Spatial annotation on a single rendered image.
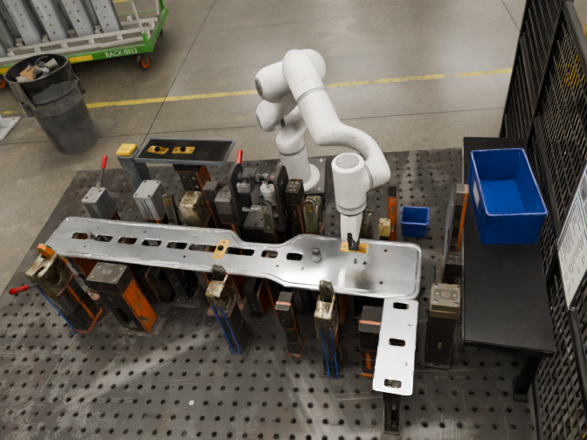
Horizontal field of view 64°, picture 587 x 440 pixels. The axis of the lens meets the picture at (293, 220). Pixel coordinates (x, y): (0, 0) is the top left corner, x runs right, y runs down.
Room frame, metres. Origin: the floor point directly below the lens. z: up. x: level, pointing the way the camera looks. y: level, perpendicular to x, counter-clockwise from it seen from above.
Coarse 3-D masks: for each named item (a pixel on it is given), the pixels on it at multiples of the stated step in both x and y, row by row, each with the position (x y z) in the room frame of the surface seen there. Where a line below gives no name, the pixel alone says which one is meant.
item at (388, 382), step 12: (384, 384) 0.55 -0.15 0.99; (396, 384) 0.54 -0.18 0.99; (384, 396) 0.53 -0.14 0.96; (396, 396) 0.52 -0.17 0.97; (384, 408) 0.53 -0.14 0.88; (396, 408) 0.52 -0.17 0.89; (384, 420) 0.53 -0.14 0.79; (396, 420) 0.54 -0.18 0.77; (384, 432) 0.53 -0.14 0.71; (396, 432) 0.52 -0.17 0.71
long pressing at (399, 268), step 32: (64, 224) 1.43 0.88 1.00; (96, 224) 1.39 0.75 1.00; (128, 224) 1.35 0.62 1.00; (160, 224) 1.31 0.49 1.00; (64, 256) 1.26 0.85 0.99; (96, 256) 1.22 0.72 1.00; (128, 256) 1.18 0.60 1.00; (160, 256) 1.15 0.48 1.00; (192, 256) 1.12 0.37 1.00; (224, 256) 1.09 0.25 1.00; (256, 256) 1.06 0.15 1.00; (352, 256) 0.98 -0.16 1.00; (384, 256) 0.95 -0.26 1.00; (416, 256) 0.93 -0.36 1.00; (352, 288) 0.86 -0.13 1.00; (384, 288) 0.83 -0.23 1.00; (416, 288) 0.81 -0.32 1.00
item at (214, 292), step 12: (228, 276) 0.97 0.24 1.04; (216, 288) 0.93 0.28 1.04; (228, 288) 0.94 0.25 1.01; (216, 300) 0.90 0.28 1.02; (228, 300) 0.93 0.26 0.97; (216, 312) 0.91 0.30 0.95; (228, 312) 0.90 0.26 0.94; (240, 312) 0.96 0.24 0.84; (228, 324) 0.89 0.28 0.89; (240, 324) 0.94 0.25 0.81; (228, 336) 0.91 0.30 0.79; (240, 336) 0.91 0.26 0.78; (240, 348) 0.90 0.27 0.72
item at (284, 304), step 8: (280, 296) 0.89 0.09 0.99; (288, 296) 0.88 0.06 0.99; (280, 304) 0.86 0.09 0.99; (288, 304) 0.85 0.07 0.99; (280, 312) 0.84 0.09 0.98; (288, 312) 0.83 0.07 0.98; (296, 312) 0.88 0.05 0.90; (280, 320) 0.84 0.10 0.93; (288, 320) 0.83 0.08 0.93; (296, 320) 0.88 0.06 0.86; (288, 328) 0.84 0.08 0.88; (296, 328) 0.86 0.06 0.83; (288, 336) 0.85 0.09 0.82; (296, 336) 0.85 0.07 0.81; (288, 344) 0.84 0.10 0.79; (296, 344) 0.84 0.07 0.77; (304, 344) 0.87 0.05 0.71; (288, 352) 0.85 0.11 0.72; (296, 352) 0.84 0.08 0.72
